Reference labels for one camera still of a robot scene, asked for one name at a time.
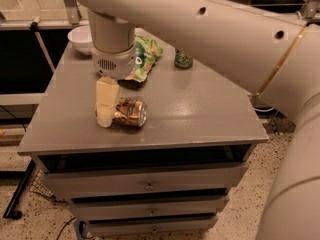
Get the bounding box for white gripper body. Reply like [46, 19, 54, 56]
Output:
[91, 45, 136, 80]

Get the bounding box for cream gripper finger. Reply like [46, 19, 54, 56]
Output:
[95, 77, 120, 128]

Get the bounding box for orange soda can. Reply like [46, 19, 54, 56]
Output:
[113, 98, 147, 128]

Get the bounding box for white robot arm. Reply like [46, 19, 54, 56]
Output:
[77, 0, 320, 240]

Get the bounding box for green soda can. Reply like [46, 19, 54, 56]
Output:
[175, 49, 193, 69]

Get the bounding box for green chip bag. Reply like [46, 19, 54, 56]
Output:
[126, 35, 163, 83]

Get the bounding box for white bowl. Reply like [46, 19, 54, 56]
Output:
[67, 25, 93, 55]

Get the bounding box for grey drawer cabinet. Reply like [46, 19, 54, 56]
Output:
[17, 25, 269, 238]

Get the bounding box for middle grey drawer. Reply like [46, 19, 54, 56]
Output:
[71, 195, 229, 221]

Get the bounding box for grey drawer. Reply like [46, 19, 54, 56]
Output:
[71, 195, 229, 221]
[89, 214, 217, 236]
[41, 162, 248, 200]

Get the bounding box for top grey drawer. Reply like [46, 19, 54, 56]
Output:
[41, 162, 248, 200]

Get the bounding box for black floor stand leg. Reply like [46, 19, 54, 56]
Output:
[0, 161, 35, 220]

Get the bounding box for bottom grey drawer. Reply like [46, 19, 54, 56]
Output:
[89, 214, 217, 236]

